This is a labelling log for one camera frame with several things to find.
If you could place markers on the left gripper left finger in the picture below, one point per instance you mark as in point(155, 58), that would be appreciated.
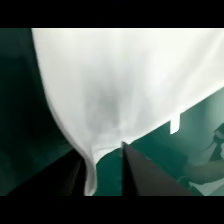
point(63, 176)

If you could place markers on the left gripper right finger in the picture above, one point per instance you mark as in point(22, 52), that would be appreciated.
point(143, 176)

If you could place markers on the white T-shirt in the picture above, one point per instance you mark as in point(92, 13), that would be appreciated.
point(116, 66)

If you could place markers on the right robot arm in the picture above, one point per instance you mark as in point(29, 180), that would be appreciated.
point(206, 171)

